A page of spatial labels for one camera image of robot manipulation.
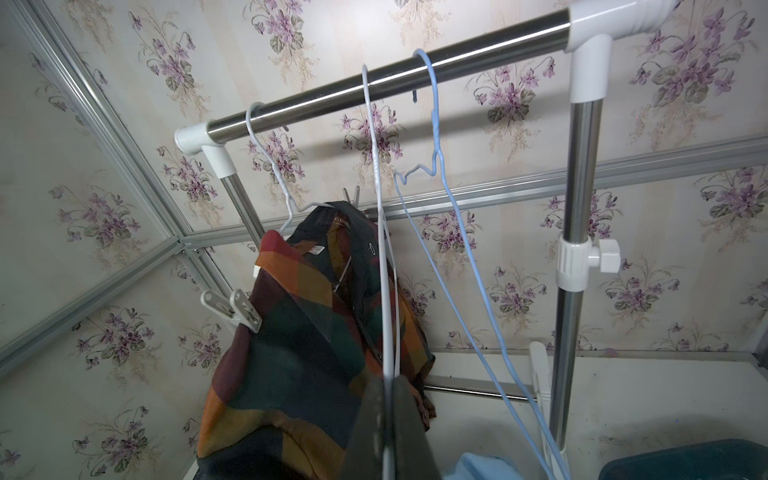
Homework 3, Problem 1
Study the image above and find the metal clothes rack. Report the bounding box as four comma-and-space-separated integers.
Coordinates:
175, 1, 675, 479

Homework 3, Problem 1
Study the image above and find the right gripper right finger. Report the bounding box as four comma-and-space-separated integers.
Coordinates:
392, 376, 441, 480

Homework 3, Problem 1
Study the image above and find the white clothespin on dark shirt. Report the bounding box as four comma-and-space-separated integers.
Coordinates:
200, 289, 262, 334

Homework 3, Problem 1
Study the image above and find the white hanger of dark shirt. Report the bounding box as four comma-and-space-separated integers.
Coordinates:
245, 102, 331, 234

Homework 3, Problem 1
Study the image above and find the dark teal plastic bin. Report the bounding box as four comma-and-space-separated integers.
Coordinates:
598, 439, 767, 480

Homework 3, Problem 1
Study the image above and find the dark plaid shirt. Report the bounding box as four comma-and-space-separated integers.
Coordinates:
194, 200, 437, 480

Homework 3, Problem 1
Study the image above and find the light blue wire hanger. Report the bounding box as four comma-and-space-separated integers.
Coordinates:
393, 49, 571, 479

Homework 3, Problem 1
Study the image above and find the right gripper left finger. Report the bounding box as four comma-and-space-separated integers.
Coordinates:
340, 379, 385, 480

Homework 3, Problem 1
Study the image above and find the light blue shirt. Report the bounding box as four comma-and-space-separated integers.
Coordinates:
442, 453, 523, 480

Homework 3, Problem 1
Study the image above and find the white hanger of blue shirt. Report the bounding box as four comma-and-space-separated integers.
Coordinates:
361, 65, 396, 479

